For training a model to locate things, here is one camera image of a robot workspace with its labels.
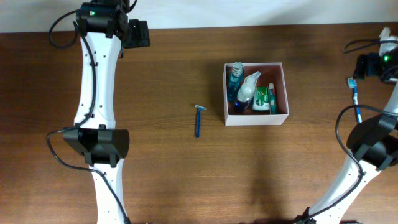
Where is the blue white toothbrush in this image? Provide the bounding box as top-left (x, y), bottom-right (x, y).
top-left (347, 78), bottom-right (362, 123)

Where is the green white toothpaste tube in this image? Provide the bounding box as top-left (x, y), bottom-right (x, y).
top-left (269, 83), bottom-right (277, 115)

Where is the teal mouthwash bottle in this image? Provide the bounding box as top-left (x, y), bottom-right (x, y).
top-left (227, 62), bottom-right (244, 102)

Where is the green soap bar packet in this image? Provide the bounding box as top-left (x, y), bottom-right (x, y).
top-left (252, 86), bottom-right (270, 111)

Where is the clear spray bottle blue liquid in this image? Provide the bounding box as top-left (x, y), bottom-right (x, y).
top-left (234, 71), bottom-right (261, 113)

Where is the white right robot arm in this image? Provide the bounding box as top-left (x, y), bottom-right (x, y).
top-left (294, 27), bottom-right (397, 224)

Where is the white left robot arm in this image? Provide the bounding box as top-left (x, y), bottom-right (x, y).
top-left (63, 0), bottom-right (150, 223)

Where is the blue disposable razor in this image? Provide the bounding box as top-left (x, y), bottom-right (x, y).
top-left (195, 105), bottom-right (207, 138)

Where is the white cardboard box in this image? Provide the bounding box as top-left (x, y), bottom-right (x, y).
top-left (223, 62), bottom-right (289, 126)

